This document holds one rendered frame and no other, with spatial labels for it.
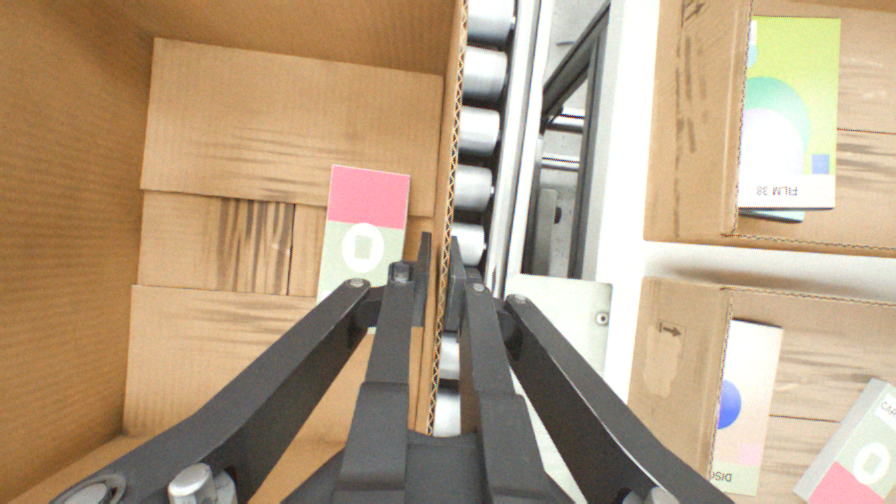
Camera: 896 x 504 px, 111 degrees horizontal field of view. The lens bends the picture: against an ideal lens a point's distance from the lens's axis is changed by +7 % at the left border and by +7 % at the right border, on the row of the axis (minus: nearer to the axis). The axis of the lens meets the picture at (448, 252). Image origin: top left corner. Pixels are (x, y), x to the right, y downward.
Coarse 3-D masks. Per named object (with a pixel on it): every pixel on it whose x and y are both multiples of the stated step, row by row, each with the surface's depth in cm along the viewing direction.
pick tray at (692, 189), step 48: (672, 0) 32; (720, 0) 26; (768, 0) 34; (816, 0) 34; (864, 0) 34; (672, 48) 32; (720, 48) 26; (864, 48) 35; (672, 96) 31; (720, 96) 26; (864, 96) 35; (672, 144) 31; (720, 144) 25; (864, 144) 35; (672, 192) 30; (720, 192) 25; (864, 192) 35; (672, 240) 31; (720, 240) 27; (768, 240) 24; (816, 240) 35; (864, 240) 35
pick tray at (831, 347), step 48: (672, 288) 30; (720, 288) 25; (672, 336) 29; (720, 336) 25; (816, 336) 35; (864, 336) 35; (672, 384) 28; (720, 384) 24; (816, 384) 35; (864, 384) 35; (672, 432) 28; (768, 432) 34; (816, 432) 35; (768, 480) 35
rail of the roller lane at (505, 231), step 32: (544, 0) 33; (512, 32) 36; (544, 32) 34; (512, 64) 33; (544, 64) 34; (512, 96) 33; (512, 128) 33; (512, 160) 33; (512, 192) 34; (480, 224) 40; (512, 224) 34; (512, 256) 34
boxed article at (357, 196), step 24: (336, 168) 29; (360, 168) 30; (336, 192) 29; (360, 192) 29; (384, 192) 30; (408, 192) 30; (336, 216) 29; (360, 216) 30; (384, 216) 30; (336, 240) 29; (360, 240) 30; (384, 240) 30; (336, 264) 29; (360, 264) 30; (384, 264) 30
